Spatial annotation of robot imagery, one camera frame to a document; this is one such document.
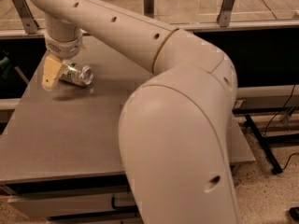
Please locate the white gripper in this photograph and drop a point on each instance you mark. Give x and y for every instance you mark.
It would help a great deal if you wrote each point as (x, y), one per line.
(64, 49)

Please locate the green white 7up can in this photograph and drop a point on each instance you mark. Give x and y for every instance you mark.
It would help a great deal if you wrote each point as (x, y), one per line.
(78, 74)

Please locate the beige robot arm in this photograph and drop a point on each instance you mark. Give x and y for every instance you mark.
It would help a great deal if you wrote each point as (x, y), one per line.
(173, 128)

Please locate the grey cabinet with drawers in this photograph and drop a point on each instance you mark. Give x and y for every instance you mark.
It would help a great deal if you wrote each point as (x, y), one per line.
(60, 154)

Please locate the black metal floor stand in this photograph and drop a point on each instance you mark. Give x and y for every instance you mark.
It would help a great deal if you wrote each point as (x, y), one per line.
(266, 141)

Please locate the grey horizontal railing bar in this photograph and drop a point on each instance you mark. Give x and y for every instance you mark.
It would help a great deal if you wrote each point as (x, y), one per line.
(198, 27)

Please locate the left metal railing bracket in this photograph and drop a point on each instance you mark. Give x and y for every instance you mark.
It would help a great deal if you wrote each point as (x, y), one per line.
(29, 24)

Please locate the metal railing bracket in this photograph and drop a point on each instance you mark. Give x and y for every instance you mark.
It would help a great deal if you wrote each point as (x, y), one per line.
(148, 8)
(29, 24)
(224, 16)

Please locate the middle metal railing bracket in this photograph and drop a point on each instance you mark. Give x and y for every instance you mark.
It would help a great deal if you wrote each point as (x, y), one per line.
(148, 8)

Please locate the black upper drawer handle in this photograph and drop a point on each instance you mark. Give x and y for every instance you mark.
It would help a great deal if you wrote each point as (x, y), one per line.
(122, 201)

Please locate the right metal railing bracket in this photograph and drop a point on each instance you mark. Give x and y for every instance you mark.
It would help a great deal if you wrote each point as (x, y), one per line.
(224, 16)

